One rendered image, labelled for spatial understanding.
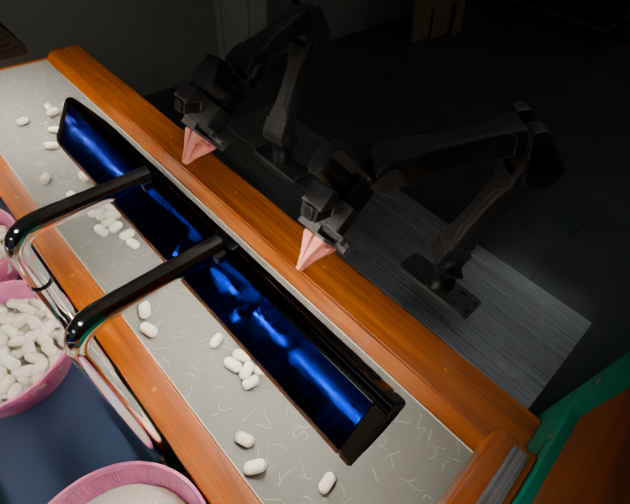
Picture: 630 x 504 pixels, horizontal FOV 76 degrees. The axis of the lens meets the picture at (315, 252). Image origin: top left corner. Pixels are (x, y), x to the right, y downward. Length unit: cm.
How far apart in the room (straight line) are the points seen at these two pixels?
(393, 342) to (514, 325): 35
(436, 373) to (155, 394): 49
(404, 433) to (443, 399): 9
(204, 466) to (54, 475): 27
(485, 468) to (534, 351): 43
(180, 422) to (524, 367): 69
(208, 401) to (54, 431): 28
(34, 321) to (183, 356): 29
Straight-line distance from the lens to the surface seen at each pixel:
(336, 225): 70
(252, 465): 70
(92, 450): 85
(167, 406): 74
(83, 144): 67
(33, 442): 90
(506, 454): 67
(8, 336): 96
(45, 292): 58
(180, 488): 72
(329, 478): 70
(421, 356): 79
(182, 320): 84
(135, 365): 78
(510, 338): 101
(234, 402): 75
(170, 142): 123
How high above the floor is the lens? 144
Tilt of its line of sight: 49 degrees down
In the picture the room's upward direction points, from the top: 6 degrees clockwise
